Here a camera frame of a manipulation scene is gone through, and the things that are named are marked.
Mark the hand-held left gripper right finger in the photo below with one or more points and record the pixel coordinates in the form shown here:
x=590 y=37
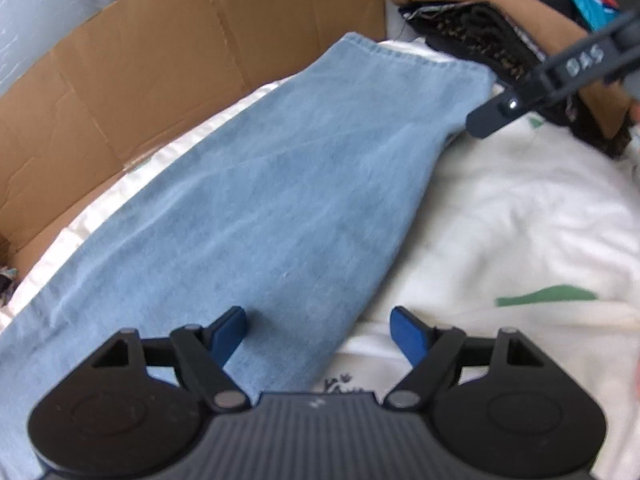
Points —
x=407 y=332

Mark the light blue denim pants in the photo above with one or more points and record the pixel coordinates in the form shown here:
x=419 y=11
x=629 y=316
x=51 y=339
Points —
x=280 y=185

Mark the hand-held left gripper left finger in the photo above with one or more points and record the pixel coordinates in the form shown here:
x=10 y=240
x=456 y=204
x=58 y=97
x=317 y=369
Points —
x=230 y=332

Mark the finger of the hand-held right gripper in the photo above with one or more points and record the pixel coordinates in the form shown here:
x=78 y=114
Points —
x=550 y=80

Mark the dark patterned garment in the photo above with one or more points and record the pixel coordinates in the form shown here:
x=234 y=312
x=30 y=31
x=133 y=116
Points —
x=480 y=30

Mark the plastic-wrapped grey mattress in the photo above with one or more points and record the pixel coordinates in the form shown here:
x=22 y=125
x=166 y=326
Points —
x=45 y=15

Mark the cream printed bedsheet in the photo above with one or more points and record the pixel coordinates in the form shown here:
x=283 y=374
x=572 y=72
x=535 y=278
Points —
x=525 y=220

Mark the brown cardboard sheet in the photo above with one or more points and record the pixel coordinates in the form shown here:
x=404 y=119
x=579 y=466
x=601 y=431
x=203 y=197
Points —
x=150 y=70

